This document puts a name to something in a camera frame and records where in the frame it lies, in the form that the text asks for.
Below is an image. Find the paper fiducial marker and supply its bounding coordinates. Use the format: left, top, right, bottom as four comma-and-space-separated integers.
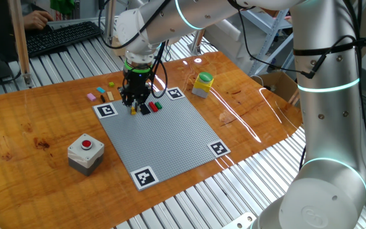
165, 87, 186, 101
207, 140, 231, 158
130, 165, 159, 191
93, 102, 119, 120

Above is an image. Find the red push button box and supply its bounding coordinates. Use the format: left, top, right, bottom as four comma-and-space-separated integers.
67, 133, 105, 177

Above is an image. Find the slanted aluminium profile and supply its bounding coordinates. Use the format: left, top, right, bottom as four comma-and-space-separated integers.
288, 85, 301, 106

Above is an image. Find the green cloth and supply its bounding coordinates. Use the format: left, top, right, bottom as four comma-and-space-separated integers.
50, 0, 75, 15

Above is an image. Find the orange wooden board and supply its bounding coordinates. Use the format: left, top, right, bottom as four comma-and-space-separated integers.
0, 50, 304, 229

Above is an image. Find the grey metal shelf frame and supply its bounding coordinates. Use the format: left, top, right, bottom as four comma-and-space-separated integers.
238, 6, 297, 77

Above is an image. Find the aluminium frame post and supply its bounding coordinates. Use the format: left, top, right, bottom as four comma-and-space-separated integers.
103, 0, 116, 41

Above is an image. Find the grey Lego baseplate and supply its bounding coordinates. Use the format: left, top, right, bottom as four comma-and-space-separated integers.
93, 87, 231, 191

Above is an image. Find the operator bare hand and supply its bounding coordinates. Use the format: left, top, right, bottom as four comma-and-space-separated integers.
22, 10, 55, 31

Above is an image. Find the black keyboard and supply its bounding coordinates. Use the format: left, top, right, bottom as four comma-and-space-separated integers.
24, 20, 104, 59

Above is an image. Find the tan frame post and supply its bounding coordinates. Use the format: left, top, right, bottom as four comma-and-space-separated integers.
7, 0, 33, 87

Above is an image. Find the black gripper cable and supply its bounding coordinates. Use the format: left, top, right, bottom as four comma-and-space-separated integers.
97, 0, 174, 99

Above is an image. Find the white foam block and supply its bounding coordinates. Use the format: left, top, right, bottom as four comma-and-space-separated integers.
203, 18, 249, 60

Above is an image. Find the open cardboard box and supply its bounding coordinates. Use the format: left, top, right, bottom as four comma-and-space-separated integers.
251, 71, 301, 108

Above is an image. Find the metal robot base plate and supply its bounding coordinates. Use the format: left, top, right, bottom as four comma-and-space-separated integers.
222, 212, 257, 229

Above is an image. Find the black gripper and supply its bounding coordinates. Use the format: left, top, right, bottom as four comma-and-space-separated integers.
118, 69, 154, 116

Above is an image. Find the green button yellow box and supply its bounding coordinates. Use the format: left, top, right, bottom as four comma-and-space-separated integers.
191, 71, 215, 99

